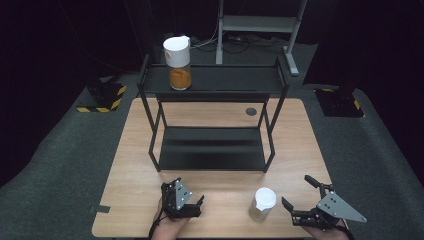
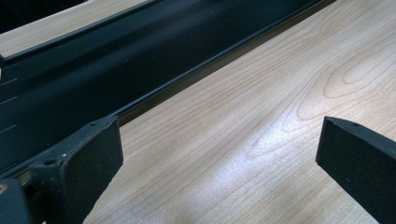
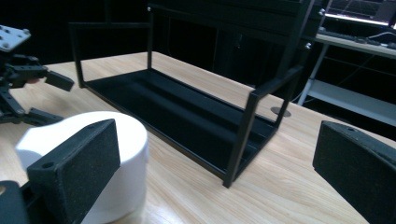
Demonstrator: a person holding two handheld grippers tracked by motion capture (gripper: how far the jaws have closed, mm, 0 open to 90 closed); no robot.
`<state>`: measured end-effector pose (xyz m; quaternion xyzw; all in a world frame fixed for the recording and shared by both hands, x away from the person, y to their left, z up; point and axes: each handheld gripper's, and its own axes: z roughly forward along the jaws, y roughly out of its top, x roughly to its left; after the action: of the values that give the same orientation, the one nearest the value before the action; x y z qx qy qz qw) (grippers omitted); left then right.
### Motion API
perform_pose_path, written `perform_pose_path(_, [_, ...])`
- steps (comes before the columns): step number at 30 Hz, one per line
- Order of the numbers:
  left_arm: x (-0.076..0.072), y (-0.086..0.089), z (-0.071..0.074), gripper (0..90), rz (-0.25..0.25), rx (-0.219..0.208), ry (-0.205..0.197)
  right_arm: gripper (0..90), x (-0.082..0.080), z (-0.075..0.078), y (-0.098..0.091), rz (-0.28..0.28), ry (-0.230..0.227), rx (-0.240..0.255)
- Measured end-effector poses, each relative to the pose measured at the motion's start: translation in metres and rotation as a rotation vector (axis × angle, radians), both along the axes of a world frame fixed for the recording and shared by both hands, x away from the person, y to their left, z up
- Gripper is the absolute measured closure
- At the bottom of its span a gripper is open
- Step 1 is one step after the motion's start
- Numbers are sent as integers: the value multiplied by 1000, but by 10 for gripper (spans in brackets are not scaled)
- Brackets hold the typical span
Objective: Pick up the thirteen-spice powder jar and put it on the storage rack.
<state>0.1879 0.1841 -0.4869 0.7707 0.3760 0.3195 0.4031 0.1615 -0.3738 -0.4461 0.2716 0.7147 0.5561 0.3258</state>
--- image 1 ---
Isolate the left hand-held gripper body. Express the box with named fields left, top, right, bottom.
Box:
left=160, top=179, right=203, bottom=221

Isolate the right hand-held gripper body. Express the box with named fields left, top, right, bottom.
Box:
left=291, top=183, right=368, bottom=230

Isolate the glass jar with pale contents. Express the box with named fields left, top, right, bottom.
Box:
left=248, top=187, right=278, bottom=223

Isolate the black metal two-tier rack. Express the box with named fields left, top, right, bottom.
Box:
left=137, top=54, right=290, bottom=174

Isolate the glass jar with orange powder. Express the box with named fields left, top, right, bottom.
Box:
left=162, top=35, right=193, bottom=92

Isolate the person's right hand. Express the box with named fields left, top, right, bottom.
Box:
left=300, top=223, right=351, bottom=240

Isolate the person's left hand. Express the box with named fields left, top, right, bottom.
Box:
left=151, top=199, right=192, bottom=240

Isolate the dark floor tape piece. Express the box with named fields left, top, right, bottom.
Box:
left=88, top=203, right=112, bottom=215

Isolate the grey metal stand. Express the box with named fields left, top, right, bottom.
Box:
left=214, top=0, right=309, bottom=77

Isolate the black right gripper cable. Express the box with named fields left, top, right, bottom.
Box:
left=335, top=223, right=356, bottom=240

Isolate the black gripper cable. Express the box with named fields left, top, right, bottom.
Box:
left=147, top=213, right=168, bottom=240
left=335, top=223, right=356, bottom=240

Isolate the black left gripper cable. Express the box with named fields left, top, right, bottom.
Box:
left=147, top=213, right=168, bottom=240

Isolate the black base plate striped tape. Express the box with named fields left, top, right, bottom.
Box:
left=76, top=81, right=128, bottom=114
left=314, top=87, right=366, bottom=119

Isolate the white cable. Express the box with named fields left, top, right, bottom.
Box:
left=191, top=18, right=222, bottom=50

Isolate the black cable on floor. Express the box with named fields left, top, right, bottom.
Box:
left=222, top=33, right=288, bottom=55

